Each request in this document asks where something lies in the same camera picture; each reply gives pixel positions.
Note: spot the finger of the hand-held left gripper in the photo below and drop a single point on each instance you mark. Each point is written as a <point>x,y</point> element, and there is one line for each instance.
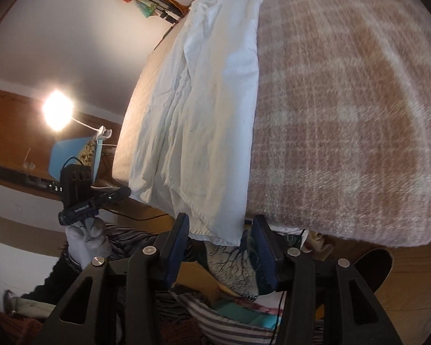
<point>120,194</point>

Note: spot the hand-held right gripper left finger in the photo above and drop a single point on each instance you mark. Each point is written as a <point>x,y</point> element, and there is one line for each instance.
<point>176,253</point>

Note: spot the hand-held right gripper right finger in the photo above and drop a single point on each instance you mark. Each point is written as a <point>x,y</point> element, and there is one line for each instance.
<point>265,257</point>

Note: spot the white long-sleeved shirt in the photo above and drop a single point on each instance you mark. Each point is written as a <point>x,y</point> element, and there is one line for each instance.
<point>201,115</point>

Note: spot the person's left forearm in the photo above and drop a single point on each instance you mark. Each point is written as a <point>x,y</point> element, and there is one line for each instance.
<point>57,280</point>

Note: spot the person's left hand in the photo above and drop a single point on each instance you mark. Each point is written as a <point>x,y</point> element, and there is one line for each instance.
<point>86,244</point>

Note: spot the leopard print cloth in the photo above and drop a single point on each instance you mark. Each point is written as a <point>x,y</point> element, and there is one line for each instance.
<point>86,154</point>

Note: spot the blue chair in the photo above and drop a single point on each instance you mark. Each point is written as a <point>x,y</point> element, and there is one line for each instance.
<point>63,154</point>

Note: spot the teal flat book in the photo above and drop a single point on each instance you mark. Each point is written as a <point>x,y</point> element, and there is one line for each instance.
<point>237,312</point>

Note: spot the white clip-on lamp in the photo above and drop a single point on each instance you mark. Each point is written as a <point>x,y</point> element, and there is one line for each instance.
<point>57,109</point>

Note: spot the grey striped cloth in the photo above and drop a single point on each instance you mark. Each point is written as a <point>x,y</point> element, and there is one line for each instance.
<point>230,332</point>

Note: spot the wooden cabinet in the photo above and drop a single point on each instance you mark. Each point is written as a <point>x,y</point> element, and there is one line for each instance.
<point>7,133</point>

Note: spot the dark oval board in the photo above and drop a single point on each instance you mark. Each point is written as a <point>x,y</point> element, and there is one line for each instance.
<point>376,261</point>

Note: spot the checkered bed mattress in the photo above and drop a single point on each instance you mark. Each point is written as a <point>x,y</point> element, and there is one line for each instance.
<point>344,115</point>

